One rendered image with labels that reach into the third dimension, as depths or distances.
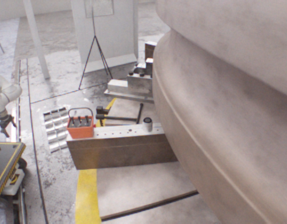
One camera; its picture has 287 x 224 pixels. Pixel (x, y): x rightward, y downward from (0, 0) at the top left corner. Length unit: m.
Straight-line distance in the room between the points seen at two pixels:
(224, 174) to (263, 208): 0.18
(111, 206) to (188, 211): 0.59
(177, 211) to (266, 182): 0.91
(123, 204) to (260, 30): 1.42
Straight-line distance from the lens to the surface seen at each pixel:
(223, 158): 0.86
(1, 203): 2.20
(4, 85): 1.82
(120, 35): 4.43
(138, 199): 1.62
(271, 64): 0.56
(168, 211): 1.59
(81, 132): 1.51
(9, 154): 2.29
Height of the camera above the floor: 1.74
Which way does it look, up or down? 37 degrees down
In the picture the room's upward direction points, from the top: straight up
